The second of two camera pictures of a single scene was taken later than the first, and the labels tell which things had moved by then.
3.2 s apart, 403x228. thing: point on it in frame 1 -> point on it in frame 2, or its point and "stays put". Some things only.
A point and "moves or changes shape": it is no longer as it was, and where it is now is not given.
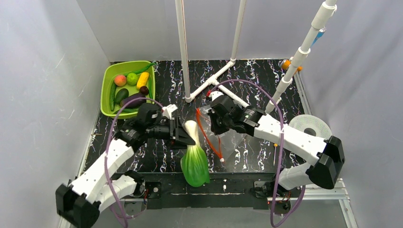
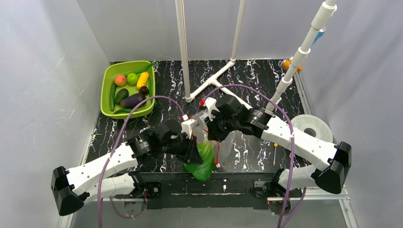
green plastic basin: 123,81 stays put
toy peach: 119,80 stays put
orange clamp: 286,64 stays put
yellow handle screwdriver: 275,145 stays put
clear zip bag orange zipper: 223,143 moves or changes shape
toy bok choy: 194,163 moves or changes shape
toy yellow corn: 143,80 stays put
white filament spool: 321,128 stays put
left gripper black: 173,131 -> 189,148
